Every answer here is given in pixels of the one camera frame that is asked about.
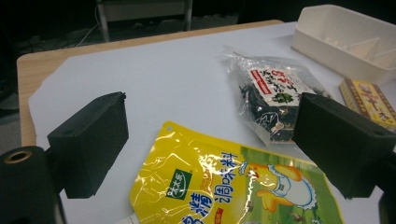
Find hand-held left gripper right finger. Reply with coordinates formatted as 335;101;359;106
292;91;396;200

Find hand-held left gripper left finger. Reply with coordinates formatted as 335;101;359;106
47;91;130;200

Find small yellow red box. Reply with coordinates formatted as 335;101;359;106
338;77;396;133

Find clear dried seaweed bag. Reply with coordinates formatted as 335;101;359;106
221;46;331;148

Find yellow seasoning pouch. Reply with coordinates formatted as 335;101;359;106
129;120;346;224

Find white plastic bin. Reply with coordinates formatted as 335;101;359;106
291;4;396;86

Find white table mat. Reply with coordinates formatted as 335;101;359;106
27;21;396;224

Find grey metal stand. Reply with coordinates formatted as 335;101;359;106
95;0;194;43

